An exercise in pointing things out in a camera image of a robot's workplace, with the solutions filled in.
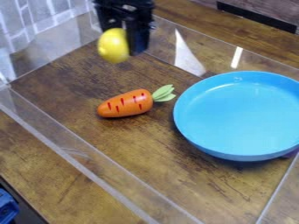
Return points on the clear acrylic enclosure wall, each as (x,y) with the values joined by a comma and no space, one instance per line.
(92,171)

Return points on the orange toy carrot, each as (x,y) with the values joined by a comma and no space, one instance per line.
(135,102)

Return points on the blue round tray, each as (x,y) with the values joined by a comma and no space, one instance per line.
(240,115)

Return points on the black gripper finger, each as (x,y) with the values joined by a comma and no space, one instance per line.
(138,31)
(107,23)

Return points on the yellow toy lemon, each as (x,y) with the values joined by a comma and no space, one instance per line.
(112,46)

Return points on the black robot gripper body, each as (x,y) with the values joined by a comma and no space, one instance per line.
(119,10)

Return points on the blue plastic object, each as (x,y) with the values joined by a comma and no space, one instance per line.
(8,207)

